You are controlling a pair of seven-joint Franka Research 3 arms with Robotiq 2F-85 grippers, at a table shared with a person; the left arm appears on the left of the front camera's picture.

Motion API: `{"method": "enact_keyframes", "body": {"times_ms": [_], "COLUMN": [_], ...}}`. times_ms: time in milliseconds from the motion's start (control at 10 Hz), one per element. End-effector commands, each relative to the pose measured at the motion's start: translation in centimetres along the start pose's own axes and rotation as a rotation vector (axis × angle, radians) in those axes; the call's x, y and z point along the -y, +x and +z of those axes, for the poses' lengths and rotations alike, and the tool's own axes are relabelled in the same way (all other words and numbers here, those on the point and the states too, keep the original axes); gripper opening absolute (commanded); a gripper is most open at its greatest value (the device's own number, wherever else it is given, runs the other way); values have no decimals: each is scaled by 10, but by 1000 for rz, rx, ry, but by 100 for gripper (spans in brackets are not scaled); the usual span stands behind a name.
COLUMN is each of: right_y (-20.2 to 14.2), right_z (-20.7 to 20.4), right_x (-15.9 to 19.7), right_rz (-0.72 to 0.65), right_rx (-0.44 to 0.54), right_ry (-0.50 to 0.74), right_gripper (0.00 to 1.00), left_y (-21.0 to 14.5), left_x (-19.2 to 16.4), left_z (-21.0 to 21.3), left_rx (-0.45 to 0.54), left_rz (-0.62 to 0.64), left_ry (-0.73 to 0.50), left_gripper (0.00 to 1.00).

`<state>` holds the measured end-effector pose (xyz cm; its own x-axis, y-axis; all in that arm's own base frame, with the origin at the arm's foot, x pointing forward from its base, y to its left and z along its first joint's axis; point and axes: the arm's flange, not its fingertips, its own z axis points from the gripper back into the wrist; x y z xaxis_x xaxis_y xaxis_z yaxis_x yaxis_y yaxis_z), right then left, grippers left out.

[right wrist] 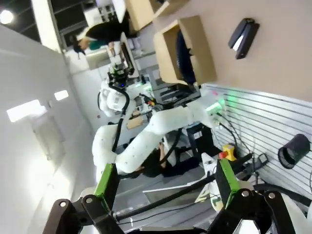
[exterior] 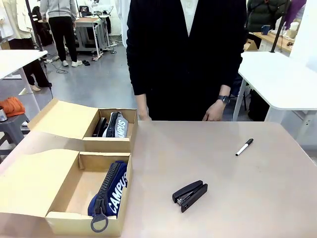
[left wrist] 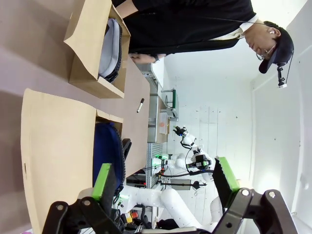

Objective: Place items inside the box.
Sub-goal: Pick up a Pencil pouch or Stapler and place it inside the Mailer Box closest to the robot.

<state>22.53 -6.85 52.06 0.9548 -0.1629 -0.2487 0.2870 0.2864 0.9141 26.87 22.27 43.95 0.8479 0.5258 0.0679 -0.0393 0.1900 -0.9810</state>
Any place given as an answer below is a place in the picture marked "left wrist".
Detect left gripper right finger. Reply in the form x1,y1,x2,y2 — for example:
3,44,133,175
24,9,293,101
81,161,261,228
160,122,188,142
211,156,297,234

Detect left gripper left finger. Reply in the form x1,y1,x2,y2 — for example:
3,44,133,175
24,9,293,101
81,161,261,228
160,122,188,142
41,162,117,234

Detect navy zipper pencil case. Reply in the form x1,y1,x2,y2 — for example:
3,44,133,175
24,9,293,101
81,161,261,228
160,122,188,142
92,121,126,195

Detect grey zipper pencil case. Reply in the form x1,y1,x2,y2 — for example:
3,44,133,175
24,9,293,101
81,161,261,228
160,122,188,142
97,18,122,83

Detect cardboard box with flap lid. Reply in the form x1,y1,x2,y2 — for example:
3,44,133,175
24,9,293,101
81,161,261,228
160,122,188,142
20,88,125,234

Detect cardboard box without lid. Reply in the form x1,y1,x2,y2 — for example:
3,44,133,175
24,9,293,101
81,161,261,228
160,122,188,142
63,0,132,99

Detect person's left hand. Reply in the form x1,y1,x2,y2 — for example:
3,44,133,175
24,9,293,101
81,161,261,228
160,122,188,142
130,54,155,65

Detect paper with orange print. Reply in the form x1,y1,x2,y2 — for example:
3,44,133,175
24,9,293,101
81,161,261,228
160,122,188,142
159,112,169,135

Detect black and white marker pen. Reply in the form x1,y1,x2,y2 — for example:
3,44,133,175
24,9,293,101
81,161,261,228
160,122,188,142
136,97,145,114

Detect green framed rack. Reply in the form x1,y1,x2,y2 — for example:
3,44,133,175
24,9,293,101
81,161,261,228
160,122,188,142
160,89,180,120

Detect white table beside person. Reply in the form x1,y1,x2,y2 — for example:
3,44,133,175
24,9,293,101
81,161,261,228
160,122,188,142
140,60,169,144

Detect thin-framed glasses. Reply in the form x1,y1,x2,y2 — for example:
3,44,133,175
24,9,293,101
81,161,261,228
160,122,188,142
255,42,277,61

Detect black baseball cap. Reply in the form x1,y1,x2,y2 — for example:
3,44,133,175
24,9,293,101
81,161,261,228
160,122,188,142
258,20,294,74

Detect person in black cardigan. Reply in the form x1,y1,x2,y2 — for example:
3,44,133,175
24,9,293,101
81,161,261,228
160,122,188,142
111,0,294,74

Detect aluminium frame stand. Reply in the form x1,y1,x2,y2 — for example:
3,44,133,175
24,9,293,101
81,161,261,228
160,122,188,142
145,142,171,190

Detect head-mounted camera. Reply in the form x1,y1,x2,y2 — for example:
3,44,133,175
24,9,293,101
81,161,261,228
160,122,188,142
276,63,289,89

